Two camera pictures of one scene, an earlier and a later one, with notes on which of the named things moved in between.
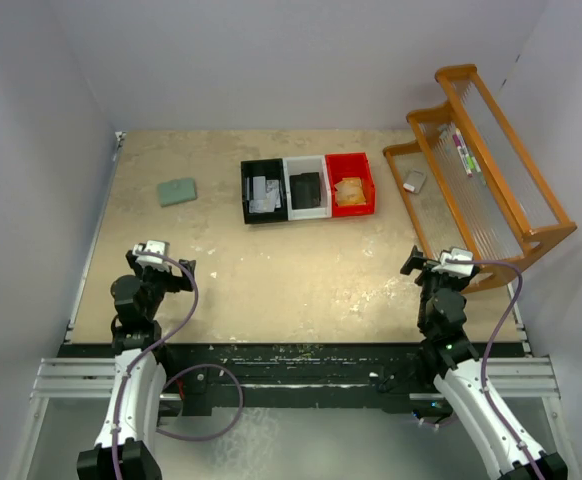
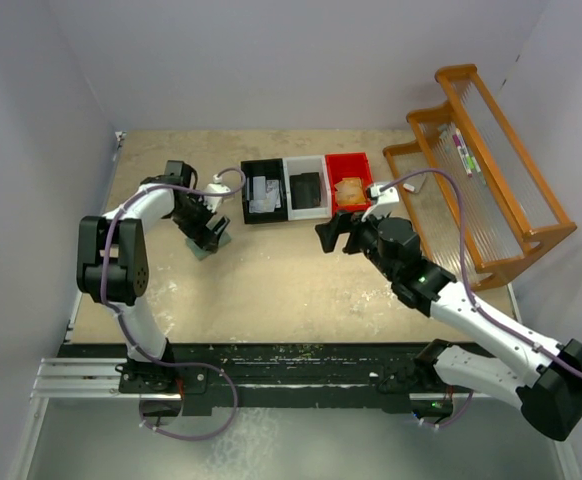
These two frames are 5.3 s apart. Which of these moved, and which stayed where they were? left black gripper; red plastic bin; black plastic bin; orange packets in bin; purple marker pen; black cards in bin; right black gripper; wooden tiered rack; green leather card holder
Moved: green leather card holder; right black gripper; left black gripper
Stayed: orange packets in bin; red plastic bin; wooden tiered rack; black plastic bin; purple marker pen; black cards in bin
